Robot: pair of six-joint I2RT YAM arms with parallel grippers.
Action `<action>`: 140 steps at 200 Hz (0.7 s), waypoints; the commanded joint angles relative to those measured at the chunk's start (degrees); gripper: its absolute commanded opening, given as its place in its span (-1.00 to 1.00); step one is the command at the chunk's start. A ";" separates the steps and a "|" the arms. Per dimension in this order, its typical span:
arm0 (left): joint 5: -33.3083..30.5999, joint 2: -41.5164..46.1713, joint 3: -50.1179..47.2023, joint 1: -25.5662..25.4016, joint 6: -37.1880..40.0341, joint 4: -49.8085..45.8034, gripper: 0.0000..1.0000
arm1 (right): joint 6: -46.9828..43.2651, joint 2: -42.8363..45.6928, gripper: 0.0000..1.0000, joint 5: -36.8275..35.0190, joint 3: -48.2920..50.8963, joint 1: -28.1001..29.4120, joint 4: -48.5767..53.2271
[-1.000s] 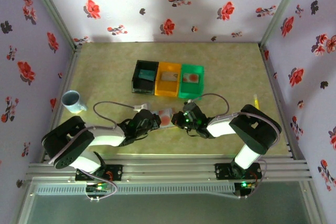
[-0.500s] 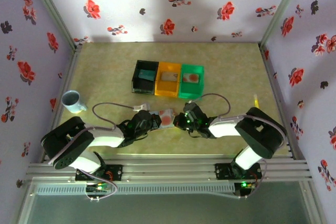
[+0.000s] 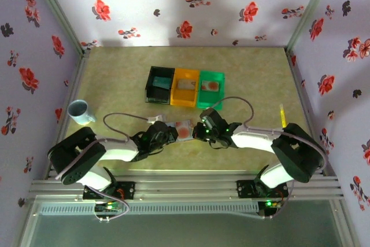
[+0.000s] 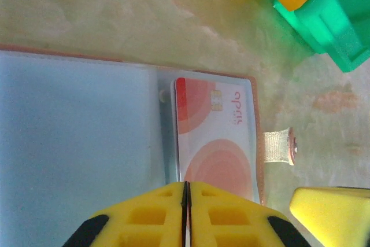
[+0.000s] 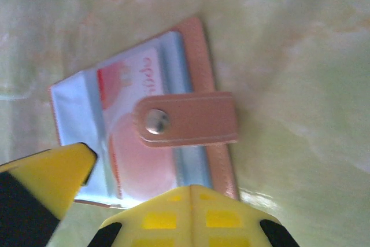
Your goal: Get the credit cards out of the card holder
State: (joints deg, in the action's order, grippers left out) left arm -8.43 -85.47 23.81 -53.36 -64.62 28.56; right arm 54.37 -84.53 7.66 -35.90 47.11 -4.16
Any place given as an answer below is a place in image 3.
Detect white card red circles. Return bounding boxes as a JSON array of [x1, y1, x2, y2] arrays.
[[175, 120, 192, 139], [201, 80, 220, 91]]

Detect teal bank card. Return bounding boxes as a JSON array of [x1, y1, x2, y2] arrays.
[[153, 76, 171, 89]]

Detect beige bank card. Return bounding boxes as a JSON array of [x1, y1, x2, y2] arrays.
[[176, 79, 196, 90]]

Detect green plastic bin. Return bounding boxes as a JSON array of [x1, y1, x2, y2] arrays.
[[196, 69, 226, 111]]

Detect black plastic bin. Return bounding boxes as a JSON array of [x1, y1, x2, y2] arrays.
[[144, 66, 176, 105]]

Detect yellow plastic bin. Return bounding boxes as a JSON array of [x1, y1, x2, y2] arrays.
[[170, 68, 201, 108]]

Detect yellow pen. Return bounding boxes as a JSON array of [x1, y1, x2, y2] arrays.
[[279, 104, 288, 128]]

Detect blue-grey mug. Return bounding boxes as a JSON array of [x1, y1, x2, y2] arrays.
[[67, 99, 98, 126]]

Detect small green circuit board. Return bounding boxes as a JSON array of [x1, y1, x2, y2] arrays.
[[264, 199, 283, 210], [95, 200, 122, 212]]

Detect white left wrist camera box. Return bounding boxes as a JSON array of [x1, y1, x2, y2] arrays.
[[147, 113, 168, 123]]

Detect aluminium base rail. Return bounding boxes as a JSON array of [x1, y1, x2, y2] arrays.
[[28, 171, 345, 201]]

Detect grey slotted cable duct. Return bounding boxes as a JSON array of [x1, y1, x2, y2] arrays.
[[39, 202, 260, 216]]

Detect grey looped cable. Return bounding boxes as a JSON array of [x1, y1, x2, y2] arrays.
[[92, 197, 133, 224]]

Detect aluminium table side rail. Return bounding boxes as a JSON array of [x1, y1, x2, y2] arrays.
[[284, 49, 339, 178], [46, 50, 91, 178]]

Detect aluminium frame post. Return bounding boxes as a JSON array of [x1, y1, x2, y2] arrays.
[[27, 0, 90, 57], [284, 0, 339, 54]]

